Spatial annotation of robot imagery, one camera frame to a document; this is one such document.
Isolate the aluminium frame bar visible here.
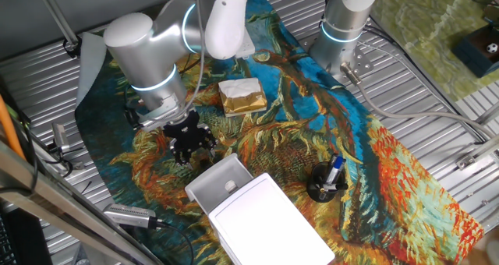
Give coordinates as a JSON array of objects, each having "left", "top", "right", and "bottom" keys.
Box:
[{"left": 0, "top": 140, "right": 165, "bottom": 265}]

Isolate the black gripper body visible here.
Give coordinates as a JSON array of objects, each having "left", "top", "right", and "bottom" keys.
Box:
[{"left": 162, "top": 112, "right": 218, "bottom": 153}]

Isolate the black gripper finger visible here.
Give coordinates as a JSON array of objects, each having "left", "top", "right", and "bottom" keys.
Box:
[
  {"left": 171, "top": 146, "right": 193, "bottom": 168},
  {"left": 204, "top": 139, "right": 218, "bottom": 159}
]

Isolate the finned silver camera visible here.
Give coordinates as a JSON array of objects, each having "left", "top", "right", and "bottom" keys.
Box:
[{"left": 103, "top": 203, "right": 168, "bottom": 230}]

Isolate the gold and white tissue pack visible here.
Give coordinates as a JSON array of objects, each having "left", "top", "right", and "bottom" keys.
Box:
[{"left": 217, "top": 76, "right": 269, "bottom": 118}]

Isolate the aluminium corner bracket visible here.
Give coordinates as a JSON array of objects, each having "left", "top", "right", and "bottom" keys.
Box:
[{"left": 455, "top": 134, "right": 499, "bottom": 171}]

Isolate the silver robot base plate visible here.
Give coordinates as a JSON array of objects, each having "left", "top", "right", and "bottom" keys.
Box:
[{"left": 299, "top": 38, "right": 375, "bottom": 85}]

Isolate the black monitor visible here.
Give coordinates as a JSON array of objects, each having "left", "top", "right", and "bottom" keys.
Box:
[{"left": 0, "top": 208, "right": 51, "bottom": 265}]

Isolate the black camera cable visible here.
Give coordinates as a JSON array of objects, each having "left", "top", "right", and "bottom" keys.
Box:
[{"left": 155, "top": 220, "right": 195, "bottom": 265}]

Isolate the white plastic lidded box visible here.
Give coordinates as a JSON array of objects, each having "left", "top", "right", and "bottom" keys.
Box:
[{"left": 207, "top": 172, "right": 336, "bottom": 265}]

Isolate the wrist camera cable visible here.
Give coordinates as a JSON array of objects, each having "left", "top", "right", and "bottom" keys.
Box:
[{"left": 189, "top": 0, "right": 207, "bottom": 114}]

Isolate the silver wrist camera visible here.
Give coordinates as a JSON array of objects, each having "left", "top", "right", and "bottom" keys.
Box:
[{"left": 124, "top": 95, "right": 190, "bottom": 133}]

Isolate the black pen holder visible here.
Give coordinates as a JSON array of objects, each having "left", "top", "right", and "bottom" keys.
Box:
[{"left": 306, "top": 161, "right": 349, "bottom": 203}]

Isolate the blue capped marker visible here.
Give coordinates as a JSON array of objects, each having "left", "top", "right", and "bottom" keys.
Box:
[{"left": 325, "top": 154, "right": 347, "bottom": 186}]

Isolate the orange cable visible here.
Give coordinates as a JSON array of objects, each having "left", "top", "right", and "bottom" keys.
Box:
[{"left": 0, "top": 95, "right": 27, "bottom": 161}]

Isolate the grey tripod pole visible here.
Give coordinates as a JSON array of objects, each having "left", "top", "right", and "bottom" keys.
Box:
[{"left": 33, "top": 0, "right": 83, "bottom": 58}]

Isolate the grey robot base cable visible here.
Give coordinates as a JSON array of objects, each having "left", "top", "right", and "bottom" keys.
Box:
[{"left": 339, "top": 61, "right": 496, "bottom": 140}]

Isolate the dark blue box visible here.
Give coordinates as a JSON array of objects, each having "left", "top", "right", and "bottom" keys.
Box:
[{"left": 451, "top": 23, "right": 499, "bottom": 78}]

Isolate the sunflower painting cloth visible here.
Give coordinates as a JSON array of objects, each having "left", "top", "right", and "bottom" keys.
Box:
[{"left": 74, "top": 0, "right": 484, "bottom": 265}]

